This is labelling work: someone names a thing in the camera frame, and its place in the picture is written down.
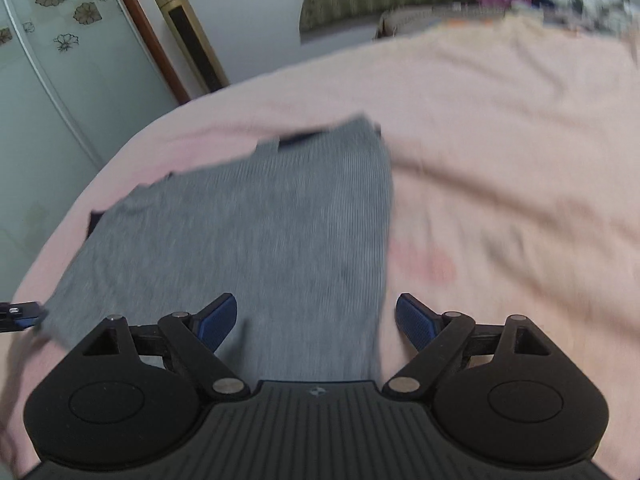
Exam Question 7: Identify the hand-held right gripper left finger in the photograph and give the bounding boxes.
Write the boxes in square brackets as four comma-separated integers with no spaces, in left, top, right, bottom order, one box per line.
[82,292,251,402]

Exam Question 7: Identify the pale blue crumpled clothes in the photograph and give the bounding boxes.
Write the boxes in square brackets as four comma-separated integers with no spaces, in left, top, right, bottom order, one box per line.
[542,0,636,37]

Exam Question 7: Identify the pink bed sheet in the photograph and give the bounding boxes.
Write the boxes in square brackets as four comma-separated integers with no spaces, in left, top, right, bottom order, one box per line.
[0,12,640,480]

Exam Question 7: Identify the gold tower fan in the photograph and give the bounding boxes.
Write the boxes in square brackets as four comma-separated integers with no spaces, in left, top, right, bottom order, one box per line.
[151,0,231,95]

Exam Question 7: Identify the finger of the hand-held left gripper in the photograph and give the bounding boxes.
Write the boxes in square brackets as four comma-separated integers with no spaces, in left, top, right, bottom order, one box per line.
[0,301,46,334]

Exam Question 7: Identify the brown pillow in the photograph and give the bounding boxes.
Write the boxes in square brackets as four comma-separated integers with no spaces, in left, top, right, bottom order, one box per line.
[375,5,482,39]

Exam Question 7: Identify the brown wooden door frame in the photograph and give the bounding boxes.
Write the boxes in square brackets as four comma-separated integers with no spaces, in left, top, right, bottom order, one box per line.
[104,0,192,106]

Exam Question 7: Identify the frosted glass door with flowers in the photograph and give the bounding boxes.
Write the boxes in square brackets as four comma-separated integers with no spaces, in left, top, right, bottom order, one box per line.
[0,0,182,306]

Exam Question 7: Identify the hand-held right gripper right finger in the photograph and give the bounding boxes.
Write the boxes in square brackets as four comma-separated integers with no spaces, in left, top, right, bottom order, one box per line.
[382,292,548,402]

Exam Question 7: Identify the grey sweater with navy sleeves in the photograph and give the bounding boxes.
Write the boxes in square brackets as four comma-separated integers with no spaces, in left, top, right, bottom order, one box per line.
[40,116,397,382]

